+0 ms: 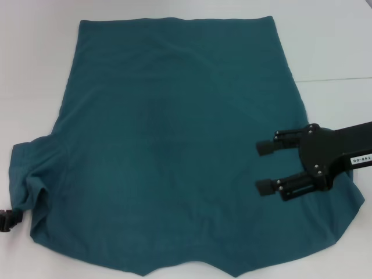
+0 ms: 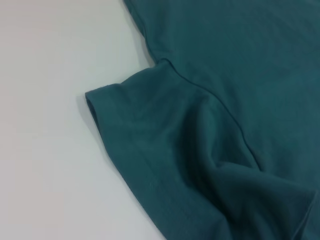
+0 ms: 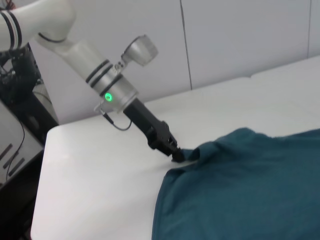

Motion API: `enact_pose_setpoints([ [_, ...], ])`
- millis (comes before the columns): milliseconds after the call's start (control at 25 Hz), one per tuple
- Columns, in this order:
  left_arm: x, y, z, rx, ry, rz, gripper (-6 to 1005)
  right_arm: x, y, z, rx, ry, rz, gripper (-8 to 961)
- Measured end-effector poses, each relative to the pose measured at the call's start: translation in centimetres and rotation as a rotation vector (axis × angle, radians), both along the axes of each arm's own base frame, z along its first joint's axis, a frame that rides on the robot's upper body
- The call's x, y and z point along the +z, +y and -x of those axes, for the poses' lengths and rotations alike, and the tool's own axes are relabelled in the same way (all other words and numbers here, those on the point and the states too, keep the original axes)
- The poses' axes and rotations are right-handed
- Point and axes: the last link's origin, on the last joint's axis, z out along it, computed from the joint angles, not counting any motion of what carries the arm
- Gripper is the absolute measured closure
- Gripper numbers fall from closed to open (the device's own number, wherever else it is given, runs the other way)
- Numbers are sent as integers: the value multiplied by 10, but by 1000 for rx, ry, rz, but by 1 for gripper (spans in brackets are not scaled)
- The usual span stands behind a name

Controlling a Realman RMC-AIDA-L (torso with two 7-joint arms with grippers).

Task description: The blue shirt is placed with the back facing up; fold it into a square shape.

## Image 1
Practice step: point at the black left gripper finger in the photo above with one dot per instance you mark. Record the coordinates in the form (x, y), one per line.
(13, 219)

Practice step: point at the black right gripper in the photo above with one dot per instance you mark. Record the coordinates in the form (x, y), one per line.
(328, 151)

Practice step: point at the teal blue shirt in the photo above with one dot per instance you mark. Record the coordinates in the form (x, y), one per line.
(174, 130)

